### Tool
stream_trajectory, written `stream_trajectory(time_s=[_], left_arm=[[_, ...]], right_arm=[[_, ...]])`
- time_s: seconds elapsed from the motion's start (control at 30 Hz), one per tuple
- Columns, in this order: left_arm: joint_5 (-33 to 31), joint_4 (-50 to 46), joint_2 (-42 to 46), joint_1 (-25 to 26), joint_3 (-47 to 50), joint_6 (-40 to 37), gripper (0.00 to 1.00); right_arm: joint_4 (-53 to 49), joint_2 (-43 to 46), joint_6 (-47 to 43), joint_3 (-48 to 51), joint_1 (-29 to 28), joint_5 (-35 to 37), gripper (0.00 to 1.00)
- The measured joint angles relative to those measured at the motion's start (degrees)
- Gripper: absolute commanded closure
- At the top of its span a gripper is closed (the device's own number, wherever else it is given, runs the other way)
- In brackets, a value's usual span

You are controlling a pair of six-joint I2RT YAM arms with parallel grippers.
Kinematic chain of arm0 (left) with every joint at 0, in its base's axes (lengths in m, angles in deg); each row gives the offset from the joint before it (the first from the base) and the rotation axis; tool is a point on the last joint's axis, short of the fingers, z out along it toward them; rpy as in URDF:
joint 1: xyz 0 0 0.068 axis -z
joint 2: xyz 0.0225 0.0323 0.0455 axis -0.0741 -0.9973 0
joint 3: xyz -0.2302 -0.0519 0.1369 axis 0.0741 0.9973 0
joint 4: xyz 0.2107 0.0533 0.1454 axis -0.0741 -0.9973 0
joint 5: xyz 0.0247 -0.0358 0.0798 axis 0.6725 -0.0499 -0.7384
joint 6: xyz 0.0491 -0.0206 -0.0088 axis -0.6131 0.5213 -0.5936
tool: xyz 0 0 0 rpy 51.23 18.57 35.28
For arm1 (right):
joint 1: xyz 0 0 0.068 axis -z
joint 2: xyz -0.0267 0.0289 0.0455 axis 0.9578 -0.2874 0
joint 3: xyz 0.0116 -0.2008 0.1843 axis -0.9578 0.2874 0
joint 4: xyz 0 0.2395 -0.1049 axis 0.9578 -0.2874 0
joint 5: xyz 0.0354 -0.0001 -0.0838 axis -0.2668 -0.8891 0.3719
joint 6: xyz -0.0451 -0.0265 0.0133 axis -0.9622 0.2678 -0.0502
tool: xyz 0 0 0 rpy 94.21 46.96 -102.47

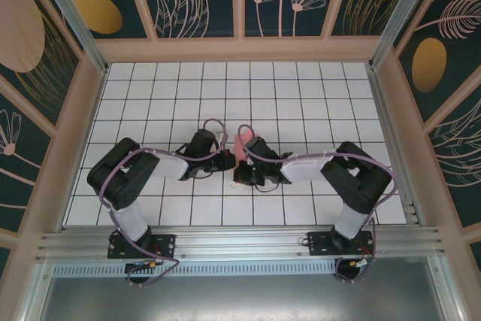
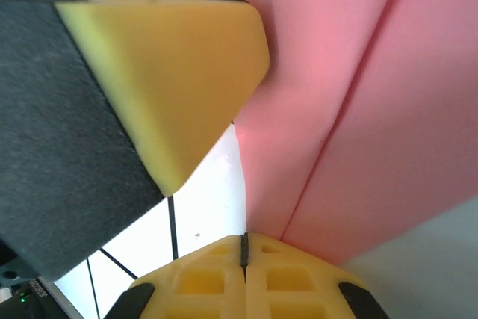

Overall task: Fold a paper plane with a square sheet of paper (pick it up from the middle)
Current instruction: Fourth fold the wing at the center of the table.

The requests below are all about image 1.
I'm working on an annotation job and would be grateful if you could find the pink cloth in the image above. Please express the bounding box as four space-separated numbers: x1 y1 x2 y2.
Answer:
231 127 264 166

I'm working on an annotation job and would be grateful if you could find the grey metal base panel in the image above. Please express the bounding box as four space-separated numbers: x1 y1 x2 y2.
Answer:
37 274 458 321

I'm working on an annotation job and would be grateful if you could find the long aluminium mounting rail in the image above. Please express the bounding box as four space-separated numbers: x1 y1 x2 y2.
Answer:
35 225 448 262

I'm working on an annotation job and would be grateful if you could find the slotted metal cable strip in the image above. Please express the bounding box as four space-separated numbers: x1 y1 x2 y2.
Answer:
52 259 339 277

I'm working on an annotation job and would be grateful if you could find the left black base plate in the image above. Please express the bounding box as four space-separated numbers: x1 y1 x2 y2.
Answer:
107 233 177 260

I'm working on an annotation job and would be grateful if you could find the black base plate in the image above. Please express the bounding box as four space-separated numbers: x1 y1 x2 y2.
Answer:
107 233 177 260
307 230 377 258

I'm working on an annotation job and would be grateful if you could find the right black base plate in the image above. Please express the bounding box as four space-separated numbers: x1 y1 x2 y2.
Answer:
307 230 377 258

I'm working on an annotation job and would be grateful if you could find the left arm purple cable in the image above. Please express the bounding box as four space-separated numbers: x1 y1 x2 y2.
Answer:
98 117 230 289

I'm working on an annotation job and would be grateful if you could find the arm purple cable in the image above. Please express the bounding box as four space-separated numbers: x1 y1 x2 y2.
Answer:
98 117 230 289
236 124 400 285

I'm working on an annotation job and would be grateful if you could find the aluminium side rail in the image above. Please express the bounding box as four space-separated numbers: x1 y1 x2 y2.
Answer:
366 63 422 227

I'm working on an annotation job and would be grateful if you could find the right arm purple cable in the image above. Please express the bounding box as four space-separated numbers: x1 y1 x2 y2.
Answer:
236 124 400 285

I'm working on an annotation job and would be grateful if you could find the left aluminium corner post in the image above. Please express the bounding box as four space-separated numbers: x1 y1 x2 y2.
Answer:
29 0 110 74

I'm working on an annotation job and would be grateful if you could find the aluminium corner post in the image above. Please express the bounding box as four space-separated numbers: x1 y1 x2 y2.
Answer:
29 0 110 74
368 0 440 70

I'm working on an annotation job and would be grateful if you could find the right aluminium corner post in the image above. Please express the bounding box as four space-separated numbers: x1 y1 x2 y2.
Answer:
368 0 440 70

